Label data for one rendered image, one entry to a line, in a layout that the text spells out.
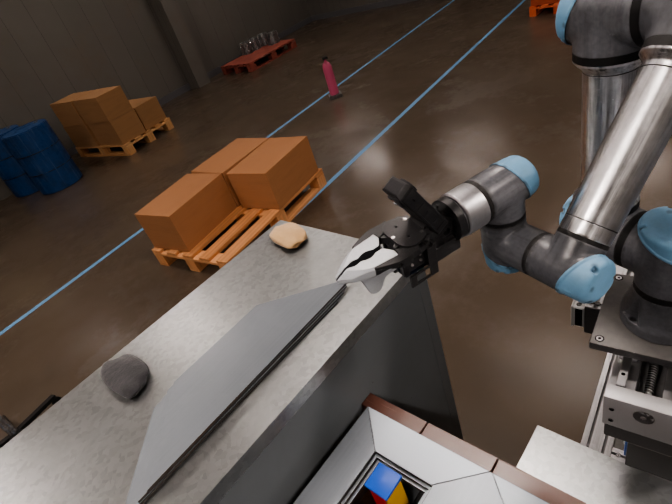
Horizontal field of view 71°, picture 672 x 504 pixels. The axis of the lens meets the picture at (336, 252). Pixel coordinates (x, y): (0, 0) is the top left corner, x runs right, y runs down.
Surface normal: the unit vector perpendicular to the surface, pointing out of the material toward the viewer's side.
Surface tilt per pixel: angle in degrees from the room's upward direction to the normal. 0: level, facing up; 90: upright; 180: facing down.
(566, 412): 0
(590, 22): 90
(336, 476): 0
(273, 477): 90
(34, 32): 90
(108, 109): 90
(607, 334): 0
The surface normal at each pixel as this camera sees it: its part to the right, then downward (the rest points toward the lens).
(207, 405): -0.28, -0.78
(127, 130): 0.81, 0.12
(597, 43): -0.65, 0.58
